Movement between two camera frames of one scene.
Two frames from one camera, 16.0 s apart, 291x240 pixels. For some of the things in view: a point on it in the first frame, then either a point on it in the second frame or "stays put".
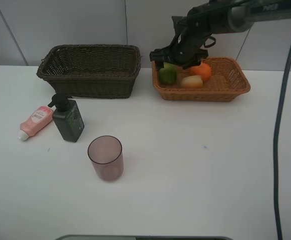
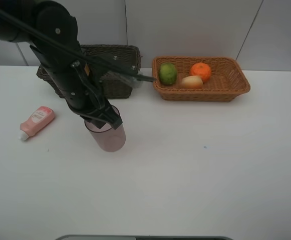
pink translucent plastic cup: [105, 153] -> [108, 139]
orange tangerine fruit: [203, 70] stays put
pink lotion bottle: [41, 116] stays put
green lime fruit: [168, 74] stays put
